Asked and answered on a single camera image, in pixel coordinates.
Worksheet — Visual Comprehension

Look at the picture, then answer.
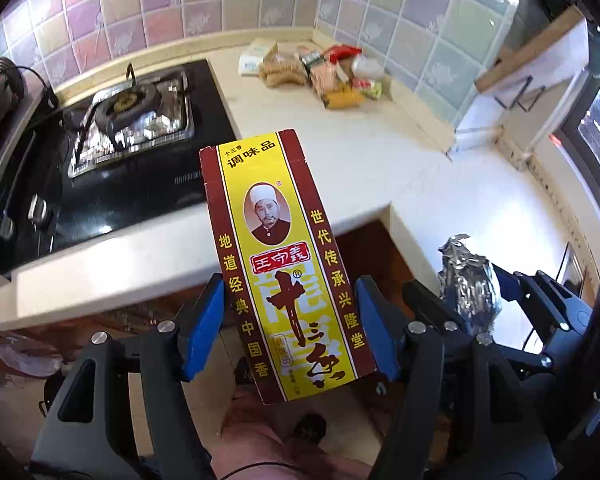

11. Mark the wooden cutting board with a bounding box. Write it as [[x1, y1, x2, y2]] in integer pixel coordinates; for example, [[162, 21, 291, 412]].
[[474, 5, 600, 94]]

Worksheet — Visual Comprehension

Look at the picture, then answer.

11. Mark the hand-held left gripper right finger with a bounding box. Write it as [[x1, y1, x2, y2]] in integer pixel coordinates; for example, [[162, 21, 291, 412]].
[[354, 274, 556, 480]]

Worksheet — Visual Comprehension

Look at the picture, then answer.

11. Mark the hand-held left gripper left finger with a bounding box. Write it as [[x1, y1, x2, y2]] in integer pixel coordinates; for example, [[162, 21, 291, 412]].
[[30, 274, 226, 480]]

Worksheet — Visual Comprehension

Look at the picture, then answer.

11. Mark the black glass gas stove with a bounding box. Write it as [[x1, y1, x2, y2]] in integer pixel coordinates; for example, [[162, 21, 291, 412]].
[[0, 57, 238, 276]]

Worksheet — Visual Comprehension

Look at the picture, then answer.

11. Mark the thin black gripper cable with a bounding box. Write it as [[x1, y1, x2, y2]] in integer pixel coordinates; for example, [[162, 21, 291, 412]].
[[220, 464, 302, 480]]

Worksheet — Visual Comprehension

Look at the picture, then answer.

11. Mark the aluminium foil burner liner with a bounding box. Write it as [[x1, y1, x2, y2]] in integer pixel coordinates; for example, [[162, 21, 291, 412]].
[[67, 72, 197, 179]]

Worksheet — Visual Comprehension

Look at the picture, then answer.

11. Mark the gas burner with pan support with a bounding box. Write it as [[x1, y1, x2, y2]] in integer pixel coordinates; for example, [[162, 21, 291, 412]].
[[62, 62, 162, 135]]

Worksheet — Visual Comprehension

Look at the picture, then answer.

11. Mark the red and black electric cooker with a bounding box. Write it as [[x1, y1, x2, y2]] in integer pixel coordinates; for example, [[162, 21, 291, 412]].
[[0, 56, 29, 127]]

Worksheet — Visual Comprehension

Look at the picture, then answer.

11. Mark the person's leg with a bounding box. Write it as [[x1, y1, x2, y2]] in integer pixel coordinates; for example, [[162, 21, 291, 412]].
[[220, 399, 376, 480]]

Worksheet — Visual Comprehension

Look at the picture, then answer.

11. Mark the black power cable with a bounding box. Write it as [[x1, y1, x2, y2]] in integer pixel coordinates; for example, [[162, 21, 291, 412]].
[[24, 66, 59, 109]]

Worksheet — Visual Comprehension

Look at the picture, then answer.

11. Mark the crumpled plastic bag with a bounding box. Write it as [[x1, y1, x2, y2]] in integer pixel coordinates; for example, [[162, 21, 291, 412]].
[[0, 337, 67, 379]]

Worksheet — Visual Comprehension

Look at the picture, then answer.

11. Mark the black shoe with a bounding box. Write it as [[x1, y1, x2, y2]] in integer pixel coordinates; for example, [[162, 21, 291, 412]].
[[292, 412, 329, 444]]

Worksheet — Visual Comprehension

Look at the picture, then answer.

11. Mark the pile of snack wrappers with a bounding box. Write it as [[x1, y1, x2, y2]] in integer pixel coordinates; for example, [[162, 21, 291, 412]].
[[239, 40, 394, 111]]

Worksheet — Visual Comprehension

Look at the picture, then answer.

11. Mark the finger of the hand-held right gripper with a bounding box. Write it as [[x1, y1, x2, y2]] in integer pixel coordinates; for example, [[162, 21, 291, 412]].
[[401, 280, 464, 335], [490, 262, 595, 356]]

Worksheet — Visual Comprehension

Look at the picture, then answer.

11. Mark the window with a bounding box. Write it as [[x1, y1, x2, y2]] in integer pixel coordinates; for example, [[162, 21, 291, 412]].
[[550, 80, 600, 202]]

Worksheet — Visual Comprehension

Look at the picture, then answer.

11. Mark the yellow and red seasoning box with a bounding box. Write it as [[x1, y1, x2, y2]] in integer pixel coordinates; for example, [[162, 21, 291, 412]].
[[199, 129, 379, 406]]

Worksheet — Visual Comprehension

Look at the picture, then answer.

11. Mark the silver foil wrapper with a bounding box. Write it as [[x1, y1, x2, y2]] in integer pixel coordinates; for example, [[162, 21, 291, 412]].
[[437, 233, 501, 337]]

